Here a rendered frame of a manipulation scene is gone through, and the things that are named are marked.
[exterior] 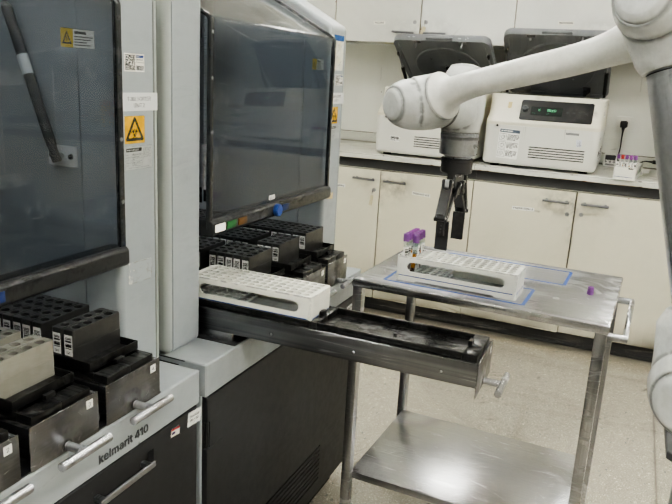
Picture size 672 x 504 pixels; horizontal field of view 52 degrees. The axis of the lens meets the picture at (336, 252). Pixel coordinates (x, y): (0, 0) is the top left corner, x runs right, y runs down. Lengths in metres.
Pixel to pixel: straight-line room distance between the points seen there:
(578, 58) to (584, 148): 2.13
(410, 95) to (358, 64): 3.03
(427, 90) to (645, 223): 2.26
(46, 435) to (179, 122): 0.61
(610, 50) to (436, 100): 0.34
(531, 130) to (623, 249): 0.73
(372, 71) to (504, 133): 1.18
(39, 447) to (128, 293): 0.34
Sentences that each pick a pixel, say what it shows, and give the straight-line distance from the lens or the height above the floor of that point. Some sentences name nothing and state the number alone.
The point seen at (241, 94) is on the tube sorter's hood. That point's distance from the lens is 1.52.
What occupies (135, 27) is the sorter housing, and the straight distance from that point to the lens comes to 1.26.
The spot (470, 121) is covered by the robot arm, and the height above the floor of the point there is 1.22.
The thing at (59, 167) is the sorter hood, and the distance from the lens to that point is 1.12.
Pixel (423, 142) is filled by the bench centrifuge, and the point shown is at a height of 0.98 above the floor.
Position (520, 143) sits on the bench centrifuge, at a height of 1.02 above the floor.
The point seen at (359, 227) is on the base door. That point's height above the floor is 0.48.
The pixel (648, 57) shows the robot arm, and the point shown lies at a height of 1.36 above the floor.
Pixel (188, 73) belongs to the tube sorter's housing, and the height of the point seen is 1.29.
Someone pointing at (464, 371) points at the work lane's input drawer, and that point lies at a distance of 1.31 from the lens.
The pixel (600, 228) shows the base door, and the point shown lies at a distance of 3.60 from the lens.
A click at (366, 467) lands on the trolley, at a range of 1.95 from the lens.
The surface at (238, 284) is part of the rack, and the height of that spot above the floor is 0.86.
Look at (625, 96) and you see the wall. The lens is 4.17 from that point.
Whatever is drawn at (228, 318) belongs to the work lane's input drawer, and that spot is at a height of 0.79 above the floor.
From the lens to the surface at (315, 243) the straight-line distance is 1.94.
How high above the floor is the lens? 1.30
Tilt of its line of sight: 14 degrees down
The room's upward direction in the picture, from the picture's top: 3 degrees clockwise
